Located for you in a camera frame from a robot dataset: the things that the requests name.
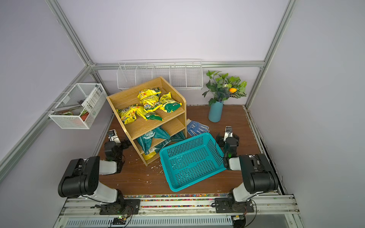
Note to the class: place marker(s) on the yellow bag top back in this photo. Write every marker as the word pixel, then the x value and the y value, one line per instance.
pixel 149 96

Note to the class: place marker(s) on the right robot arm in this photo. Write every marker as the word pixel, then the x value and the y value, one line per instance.
pixel 258 175

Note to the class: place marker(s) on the blue dotted work gloves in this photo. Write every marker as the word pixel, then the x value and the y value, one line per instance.
pixel 195 128

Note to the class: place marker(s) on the green orange fertilizer bag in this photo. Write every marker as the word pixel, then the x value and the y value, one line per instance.
pixel 173 139

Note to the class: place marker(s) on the white wire wall rack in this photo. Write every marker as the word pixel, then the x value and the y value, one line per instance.
pixel 180 73

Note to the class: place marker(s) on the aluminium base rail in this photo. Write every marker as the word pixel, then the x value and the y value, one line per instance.
pixel 194 210

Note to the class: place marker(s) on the wooden two-tier shelf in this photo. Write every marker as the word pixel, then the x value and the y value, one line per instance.
pixel 172 123

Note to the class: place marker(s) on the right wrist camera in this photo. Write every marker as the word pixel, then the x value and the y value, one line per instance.
pixel 228 132

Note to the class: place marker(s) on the items in side basket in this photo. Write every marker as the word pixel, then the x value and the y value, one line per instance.
pixel 79 110

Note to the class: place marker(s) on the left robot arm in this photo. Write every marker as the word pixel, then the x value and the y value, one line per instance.
pixel 81 178

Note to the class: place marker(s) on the large green fertilizer bag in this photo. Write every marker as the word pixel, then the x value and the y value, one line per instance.
pixel 145 141

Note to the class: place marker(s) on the yellow green bag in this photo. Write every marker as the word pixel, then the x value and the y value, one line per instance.
pixel 168 104
pixel 148 115

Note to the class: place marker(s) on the teal plastic basket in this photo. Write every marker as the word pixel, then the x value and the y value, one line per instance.
pixel 191 161

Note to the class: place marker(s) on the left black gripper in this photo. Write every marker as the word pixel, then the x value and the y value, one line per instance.
pixel 125 145

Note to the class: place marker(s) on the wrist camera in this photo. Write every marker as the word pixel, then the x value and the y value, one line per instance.
pixel 228 132
pixel 112 135

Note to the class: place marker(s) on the yellow bag front left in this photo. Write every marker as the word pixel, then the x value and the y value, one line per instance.
pixel 128 114

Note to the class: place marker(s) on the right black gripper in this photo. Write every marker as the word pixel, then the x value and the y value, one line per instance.
pixel 221 138

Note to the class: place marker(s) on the artificial green plant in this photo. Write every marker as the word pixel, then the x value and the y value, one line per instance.
pixel 222 87

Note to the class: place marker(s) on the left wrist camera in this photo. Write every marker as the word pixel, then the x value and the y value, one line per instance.
pixel 112 135

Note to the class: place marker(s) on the white wire side basket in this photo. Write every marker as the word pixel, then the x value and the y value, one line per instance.
pixel 94 96

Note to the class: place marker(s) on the teal vase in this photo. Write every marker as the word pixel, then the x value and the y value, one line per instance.
pixel 216 111

